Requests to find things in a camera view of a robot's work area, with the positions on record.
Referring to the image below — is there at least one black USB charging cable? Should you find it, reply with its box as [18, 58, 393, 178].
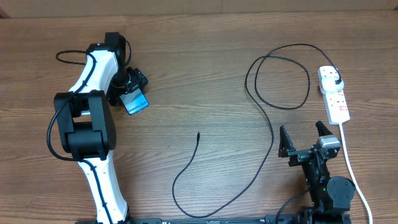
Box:
[172, 43, 343, 219]

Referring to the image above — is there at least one blue Galaxy smartphone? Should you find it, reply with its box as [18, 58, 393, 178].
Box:
[120, 88, 149, 115]

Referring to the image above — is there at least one white power strip cord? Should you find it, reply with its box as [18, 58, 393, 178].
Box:
[338, 123, 374, 224]

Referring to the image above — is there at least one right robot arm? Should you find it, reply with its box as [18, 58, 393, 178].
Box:
[275, 121, 356, 223]

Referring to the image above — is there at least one white power strip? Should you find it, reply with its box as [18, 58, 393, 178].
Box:
[318, 65, 350, 125]

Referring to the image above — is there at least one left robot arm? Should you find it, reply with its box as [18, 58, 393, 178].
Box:
[48, 32, 149, 223]

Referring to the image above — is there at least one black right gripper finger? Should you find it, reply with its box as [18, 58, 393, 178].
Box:
[278, 125, 295, 157]
[315, 121, 333, 137]

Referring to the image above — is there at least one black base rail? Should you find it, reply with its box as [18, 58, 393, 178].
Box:
[74, 213, 352, 224]

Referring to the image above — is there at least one white charger plug adapter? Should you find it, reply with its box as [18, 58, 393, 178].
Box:
[320, 77, 345, 94]

